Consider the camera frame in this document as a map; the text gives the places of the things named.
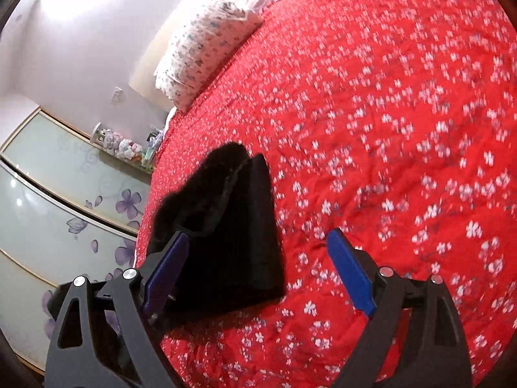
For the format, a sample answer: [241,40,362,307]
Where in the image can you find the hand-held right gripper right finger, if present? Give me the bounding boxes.
[326,229,473,388]

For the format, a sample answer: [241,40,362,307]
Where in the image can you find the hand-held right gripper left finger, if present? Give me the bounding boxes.
[44,231,190,388]

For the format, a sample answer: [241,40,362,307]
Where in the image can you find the black pants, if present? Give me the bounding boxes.
[143,142,287,320]

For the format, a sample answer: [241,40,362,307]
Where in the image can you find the hanging plush toys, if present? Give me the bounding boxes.
[91,123,148,168]

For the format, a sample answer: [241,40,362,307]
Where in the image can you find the floral sliding door wardrobe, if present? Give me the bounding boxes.
[0,107,152,372]

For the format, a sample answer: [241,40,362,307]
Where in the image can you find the red floral bedspread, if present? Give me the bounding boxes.
[135,0,517,388]

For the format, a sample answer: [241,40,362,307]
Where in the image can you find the floral print pillow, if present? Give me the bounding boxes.
[153,0,263,113]

